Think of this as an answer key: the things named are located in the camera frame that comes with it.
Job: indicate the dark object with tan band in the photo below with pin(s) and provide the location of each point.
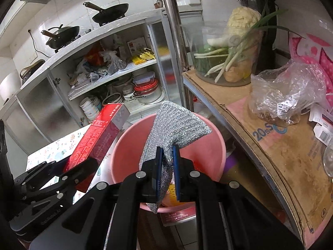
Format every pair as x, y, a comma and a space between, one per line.
32, 70

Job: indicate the pink plastic bucket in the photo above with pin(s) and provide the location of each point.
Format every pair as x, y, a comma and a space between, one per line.
127, 145

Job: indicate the silver scouring cloth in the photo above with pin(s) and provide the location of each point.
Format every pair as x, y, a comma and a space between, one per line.
177, 119

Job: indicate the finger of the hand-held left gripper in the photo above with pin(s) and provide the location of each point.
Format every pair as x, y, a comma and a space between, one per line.
39, 174
83, 169

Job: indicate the pile of plastic bags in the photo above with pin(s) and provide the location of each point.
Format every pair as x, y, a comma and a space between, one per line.
91, 67

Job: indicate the stack of plates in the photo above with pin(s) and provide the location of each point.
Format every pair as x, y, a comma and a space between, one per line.
113, 99

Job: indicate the brown teapot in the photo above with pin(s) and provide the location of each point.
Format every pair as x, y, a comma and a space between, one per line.
158, 2

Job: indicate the white cooking pot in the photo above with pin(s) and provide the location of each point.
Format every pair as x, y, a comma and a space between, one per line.
151, 97

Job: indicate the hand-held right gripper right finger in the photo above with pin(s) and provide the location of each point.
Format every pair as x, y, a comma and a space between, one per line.
177, 172

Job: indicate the large white pot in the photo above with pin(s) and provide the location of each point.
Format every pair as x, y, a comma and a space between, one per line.
10, 84

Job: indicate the cardboard sheet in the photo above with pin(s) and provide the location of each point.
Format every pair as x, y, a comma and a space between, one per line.
273, 156

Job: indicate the red lidded containers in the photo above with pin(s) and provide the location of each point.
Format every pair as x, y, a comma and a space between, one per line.
145, 86

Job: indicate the red cardboard box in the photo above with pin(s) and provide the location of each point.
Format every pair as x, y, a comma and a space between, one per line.
104, 132

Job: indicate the white kitchen cabinet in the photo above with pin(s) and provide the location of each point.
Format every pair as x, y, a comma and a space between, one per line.
39, 104

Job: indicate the black frying pan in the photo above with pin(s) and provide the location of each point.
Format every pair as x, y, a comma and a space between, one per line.
111, 11

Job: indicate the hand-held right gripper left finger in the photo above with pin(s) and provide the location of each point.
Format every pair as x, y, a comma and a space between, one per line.
158, 161

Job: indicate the clear glass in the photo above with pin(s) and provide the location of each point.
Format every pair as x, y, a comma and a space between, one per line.
329, 158

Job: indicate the stack of white bowls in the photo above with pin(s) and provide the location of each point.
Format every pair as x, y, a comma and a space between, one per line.
89, 109

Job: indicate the cauliflower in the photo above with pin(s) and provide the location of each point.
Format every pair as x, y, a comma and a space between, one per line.
243, 18

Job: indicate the metal pole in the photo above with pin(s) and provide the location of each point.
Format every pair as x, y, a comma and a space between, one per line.
173, 31

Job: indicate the floral tablecloth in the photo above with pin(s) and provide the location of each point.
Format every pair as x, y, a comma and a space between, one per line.
57, 145

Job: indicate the black wok with lid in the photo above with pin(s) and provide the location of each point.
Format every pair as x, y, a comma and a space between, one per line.
62, 35

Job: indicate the yellow packets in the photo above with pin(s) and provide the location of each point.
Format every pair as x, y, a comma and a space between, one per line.
143, 56

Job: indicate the red label tin can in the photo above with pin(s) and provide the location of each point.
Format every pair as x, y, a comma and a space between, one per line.
177, 217

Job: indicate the white labelled packet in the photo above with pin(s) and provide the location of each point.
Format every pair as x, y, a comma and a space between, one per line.
324, 127

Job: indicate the yellow mesh piece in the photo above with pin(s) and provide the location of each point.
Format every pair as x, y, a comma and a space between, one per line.
171, 194

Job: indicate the white radish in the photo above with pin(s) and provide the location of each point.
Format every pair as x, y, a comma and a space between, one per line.
221, 41

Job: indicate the pink dotted bag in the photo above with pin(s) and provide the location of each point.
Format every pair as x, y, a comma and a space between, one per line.
312, 49

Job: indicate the clear plastic bag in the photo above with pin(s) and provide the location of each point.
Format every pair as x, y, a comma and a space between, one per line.
286, 83

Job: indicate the white printed box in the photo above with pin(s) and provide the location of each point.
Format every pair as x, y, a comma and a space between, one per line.
136, 44

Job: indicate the tan root vegetable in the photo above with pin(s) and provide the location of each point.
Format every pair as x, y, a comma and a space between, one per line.
238, 70

